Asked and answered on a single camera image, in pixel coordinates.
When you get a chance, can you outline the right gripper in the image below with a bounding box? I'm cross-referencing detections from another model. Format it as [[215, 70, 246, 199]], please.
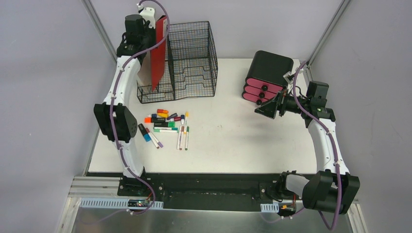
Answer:
[[255, 86, 309, 119]]

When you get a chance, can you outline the red A4 folder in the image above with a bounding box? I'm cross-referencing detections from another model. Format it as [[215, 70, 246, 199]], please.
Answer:
[[150, 16, 167, 91]]

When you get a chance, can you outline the white A4 folder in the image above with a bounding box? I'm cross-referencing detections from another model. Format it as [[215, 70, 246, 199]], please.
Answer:
[[137, 52, 152, 86]]

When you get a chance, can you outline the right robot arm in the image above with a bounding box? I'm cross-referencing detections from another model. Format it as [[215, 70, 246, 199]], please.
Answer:
[[255, 81, 360, 215]]

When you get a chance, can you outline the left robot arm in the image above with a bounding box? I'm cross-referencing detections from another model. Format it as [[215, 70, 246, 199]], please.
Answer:
[[93, 14, 155, 197]]

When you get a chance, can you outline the black pink drawer unit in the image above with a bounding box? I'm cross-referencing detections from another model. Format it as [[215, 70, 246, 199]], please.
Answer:
[[241, 50, 294, 105]]

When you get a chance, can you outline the yellow cap white marker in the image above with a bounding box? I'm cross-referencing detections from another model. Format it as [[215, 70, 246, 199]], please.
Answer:
[[181, 112, 189, 126]]

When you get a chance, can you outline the brown cap white marker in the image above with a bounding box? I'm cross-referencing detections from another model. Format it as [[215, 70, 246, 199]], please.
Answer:
[[176, 126, 184, 150]]

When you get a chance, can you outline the green cap black marker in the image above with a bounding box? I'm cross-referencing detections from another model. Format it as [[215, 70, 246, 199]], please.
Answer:
[[154, 121, 175, 128]]

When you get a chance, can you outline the yellow highlighter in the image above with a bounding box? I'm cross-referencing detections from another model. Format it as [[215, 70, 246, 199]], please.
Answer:
[[157, 113, 169, 118]]

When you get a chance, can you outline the purple cap white marker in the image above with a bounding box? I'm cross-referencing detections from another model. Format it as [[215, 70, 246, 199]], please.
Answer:
[[146, 128, 163, 149]]

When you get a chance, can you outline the orange cap black marker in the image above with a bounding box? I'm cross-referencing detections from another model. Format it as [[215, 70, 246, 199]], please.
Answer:
[[144, 117, 166, 123]]

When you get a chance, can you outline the black blue marker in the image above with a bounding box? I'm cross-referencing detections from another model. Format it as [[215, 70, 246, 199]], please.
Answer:
[[138, 123, 151, 142]]

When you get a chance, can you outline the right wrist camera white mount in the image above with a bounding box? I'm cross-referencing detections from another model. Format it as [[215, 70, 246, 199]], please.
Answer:
[[283, 68, 303, 85]]

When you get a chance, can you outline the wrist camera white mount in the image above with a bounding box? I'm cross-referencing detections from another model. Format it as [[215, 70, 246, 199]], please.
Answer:
[[283, 68, 303, 85], [137, 3, 156, 29]]

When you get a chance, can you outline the black wire mesh desk organizer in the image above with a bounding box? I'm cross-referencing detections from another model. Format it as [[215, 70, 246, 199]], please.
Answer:
[[137, 21, 218, 104]]

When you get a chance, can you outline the black mounting base plate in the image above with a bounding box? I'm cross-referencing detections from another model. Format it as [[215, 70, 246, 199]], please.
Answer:
[[117, 173, 303, 212]]

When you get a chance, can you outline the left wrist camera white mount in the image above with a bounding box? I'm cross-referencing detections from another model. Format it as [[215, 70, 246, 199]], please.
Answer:
[[137, 3, 156, 29]]

